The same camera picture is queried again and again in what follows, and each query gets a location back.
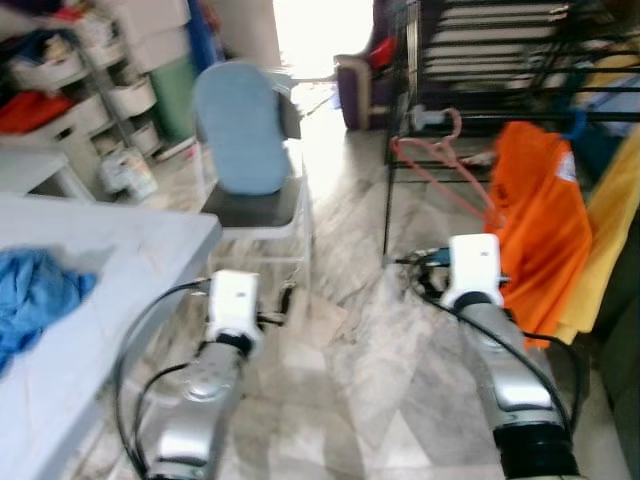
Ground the pink clothes hanger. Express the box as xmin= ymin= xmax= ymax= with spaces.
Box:
xmin=389 ymin=107 xmax=502 ymax=227

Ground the blue garment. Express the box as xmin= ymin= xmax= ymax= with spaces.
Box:
xmin=0 ymin=247 xmax=99 ymax=377

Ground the blue clothes hanger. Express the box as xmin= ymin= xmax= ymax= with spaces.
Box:
xmin=563 ymin=104 xmax=593 ymax=143

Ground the black metal drying rack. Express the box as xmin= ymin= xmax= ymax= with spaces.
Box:
xmin=380 ymin=0 xmax=640 ymax=269

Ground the white folding chair dark seat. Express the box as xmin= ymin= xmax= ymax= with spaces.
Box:
xmin=195 ymin=60 xmax=314 ymax=279

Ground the orange shirt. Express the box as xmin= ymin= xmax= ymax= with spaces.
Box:
xmin=484 ymin=120 xmax=594 ymax=350

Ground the large white plastic table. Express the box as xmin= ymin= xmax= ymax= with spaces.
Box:
xmin=0 ymin=190 xmax=224 ymax=480

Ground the yellow shirt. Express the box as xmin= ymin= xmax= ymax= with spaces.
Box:
xmin=553 ymin=128 xmax=640 ymax=347

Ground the blue chair cushion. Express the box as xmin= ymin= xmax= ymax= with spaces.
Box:
xmin=192 ymin=60 xmax=294 ymax=197

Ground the white diaper pack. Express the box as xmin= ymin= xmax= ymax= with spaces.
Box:
xmin=97 ymin=147 xmax=161 ymax=202

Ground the purple armchair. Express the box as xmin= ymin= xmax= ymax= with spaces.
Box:
xmin=334 ymin=0 xmax=403 ymax=132

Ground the green plastic bin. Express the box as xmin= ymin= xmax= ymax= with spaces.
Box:
xmin=150 ymin=54 xmax=199 ymax=147

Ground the metal shelf with white bins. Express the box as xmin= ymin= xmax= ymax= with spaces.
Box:
xmin=10 ymin=0 xmax=166 ymax=151

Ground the white plastic drawer unit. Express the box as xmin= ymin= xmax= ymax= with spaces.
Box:
xmin=0 ymin=95 xmax=116 ymax=196

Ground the blue hanging cloth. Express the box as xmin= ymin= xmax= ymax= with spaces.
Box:
xmin=188 ymin=0 xmax=219 ymax=73

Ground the small white side table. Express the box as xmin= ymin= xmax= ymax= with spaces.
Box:
xmin=0 ymin=150 xmax=73 ymax=201

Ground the red folded cloth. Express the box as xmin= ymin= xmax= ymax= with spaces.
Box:
xmin=0 ymin=90 xmax=75 ymax=137

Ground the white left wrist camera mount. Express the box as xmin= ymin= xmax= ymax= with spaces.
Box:
xmin=205 ymin=269 xmax=263 ymax=343

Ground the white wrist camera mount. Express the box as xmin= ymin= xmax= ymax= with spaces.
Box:
xmin=205 ymin=269 xmax=263 ymax=343
xmin=440 ymin=233 xmax=504 ymax=310

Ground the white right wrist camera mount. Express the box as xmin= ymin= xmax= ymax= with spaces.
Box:
xmin=440 ymin=233 xmax=504 ymax=310

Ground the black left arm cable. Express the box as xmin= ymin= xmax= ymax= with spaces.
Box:
xmin=132 ymin=362 xmax=193 ymax=475
xmin=113 ymin=279 xmax=213 ymax=479

